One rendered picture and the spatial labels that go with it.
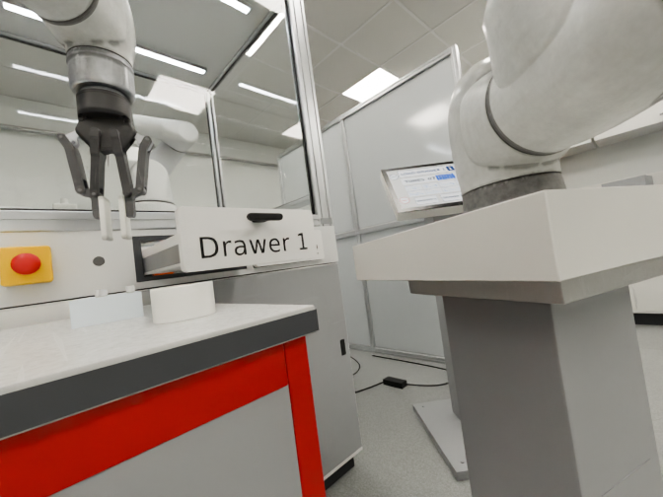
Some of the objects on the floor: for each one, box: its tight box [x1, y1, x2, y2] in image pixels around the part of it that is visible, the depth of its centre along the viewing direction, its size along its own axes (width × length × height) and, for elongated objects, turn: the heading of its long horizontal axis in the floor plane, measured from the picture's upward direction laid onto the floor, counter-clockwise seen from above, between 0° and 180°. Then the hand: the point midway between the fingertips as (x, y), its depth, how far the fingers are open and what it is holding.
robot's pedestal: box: [408, 256, 663, 497], centre depth 51 cm, size 30×30×76 cm
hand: (115, 219), depth 50 cm, fingers closed
